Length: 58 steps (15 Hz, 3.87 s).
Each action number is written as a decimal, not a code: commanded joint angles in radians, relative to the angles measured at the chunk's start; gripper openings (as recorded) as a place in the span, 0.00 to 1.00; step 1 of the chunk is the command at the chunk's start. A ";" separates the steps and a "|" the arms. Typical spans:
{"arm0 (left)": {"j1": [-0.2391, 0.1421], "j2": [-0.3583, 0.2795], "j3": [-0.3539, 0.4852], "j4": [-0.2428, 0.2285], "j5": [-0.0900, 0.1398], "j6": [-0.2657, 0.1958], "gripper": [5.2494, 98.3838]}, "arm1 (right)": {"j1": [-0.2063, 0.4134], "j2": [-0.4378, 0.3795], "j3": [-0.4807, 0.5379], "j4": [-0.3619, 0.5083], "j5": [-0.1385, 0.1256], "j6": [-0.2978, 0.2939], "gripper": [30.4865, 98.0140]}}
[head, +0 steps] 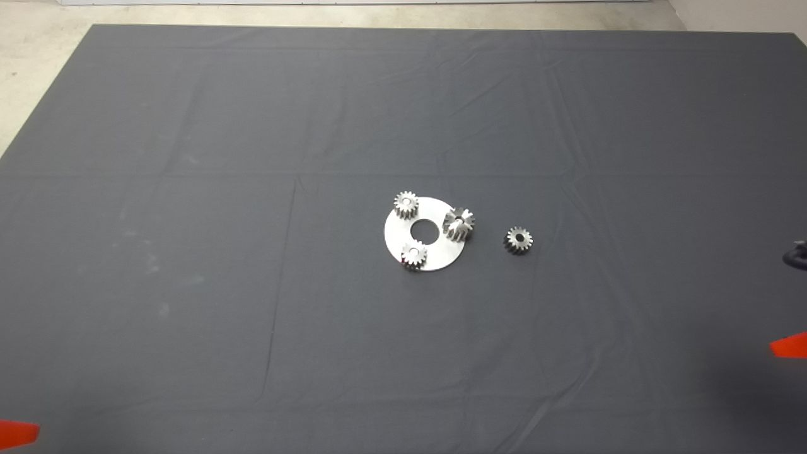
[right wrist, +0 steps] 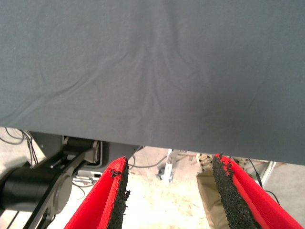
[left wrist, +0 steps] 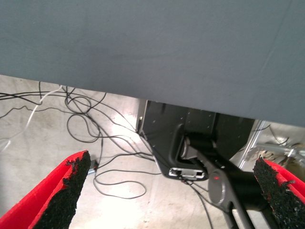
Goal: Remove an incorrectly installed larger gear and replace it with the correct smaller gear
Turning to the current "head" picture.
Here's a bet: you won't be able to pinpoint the round metal plate with hole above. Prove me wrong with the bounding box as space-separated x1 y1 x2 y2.
383 197 468 272

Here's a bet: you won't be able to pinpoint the dark grey table cloth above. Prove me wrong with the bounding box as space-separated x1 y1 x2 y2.
0 24 807 454

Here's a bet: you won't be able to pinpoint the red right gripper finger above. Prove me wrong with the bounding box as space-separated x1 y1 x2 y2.
770 332 807 359

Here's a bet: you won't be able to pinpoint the small dark steel gear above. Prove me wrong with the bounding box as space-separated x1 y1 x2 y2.
504 226 534 256

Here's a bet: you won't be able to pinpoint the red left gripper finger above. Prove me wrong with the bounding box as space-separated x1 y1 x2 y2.
0 419 40 450

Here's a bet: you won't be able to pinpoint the larger steel bevel gear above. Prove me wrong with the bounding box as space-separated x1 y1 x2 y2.
443 207 476 243

